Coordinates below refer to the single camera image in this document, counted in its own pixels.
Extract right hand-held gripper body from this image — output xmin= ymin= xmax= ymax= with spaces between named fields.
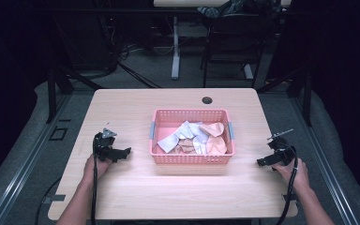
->
xmin=266 ymin=127 xmax=297 ymax=167

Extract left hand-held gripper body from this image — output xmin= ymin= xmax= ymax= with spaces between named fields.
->
xmin=93 ymin=127 xmax=119 ymax=162

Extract person's left hand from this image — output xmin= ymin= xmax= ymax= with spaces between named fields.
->
xmin=82 ymin=153 xmax=113 ymax=186

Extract person's right hand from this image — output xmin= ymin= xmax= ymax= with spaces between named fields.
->
xmin=271 ymin=157 xmax=311 ymax=195

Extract grey tape strip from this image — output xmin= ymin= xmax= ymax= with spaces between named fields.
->
xmin=42 ymin=193 xmax=67 ymax=204
xmin=282 ymin=193 xmax=298 ymax=204

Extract light blue cloth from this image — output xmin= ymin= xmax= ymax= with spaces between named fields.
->
xmin=157 ymin=120 xmax=212 ymax=155

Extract peach cloth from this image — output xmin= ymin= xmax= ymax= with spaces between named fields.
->
xmin=205 ymin=135 xmax=229 ymax=156
xmin=199 ymin=122 xmax=226 ymax=138

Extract black metal stand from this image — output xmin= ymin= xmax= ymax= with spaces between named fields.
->
xmin=45 ymin=15 xmax=105 ymax=125
xmin=257 ymin=60 xmax=314 ymax=128

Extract brown cloth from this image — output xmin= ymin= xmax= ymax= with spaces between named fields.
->
xmin=170 ymin=138 xmax=199 ymax=155

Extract white cloth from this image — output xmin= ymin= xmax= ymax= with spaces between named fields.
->
xmin=192 ymin=136 xmax=208 ymax=156

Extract pink plastic basket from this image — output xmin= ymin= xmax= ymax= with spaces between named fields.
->
xmin=148 ymin=108 xmax=236 ymax=166

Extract white desk leg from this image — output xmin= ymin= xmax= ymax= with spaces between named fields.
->
xmin=243 ymin=63 xmax=255 ymax=81
xmin=171 ymin=16 xmax=182 ymax=81

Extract black chair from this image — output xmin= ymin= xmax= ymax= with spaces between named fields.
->
xmin=200 ymin=11 xmax=271 ymax=89

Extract clothes on chair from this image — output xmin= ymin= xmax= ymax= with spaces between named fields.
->
xmin=197 ymin=0 xmax=248 ymax=19

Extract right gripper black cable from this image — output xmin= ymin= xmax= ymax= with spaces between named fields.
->
xmin=275 ymin=144 xmax=300 ymax=225

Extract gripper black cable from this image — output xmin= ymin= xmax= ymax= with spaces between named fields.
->
xmin=90 ymin=137 xmax=98 ymax=225
xmin=275 ymin=144 xmax=300 ymax=225

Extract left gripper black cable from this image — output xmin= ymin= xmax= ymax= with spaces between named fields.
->
xmin=90 ymin=137 xmax=98 ymax=225

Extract floor cables bundle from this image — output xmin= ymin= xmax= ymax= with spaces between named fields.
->
xmin=117 ymin=37 xmax=176 ymax=62

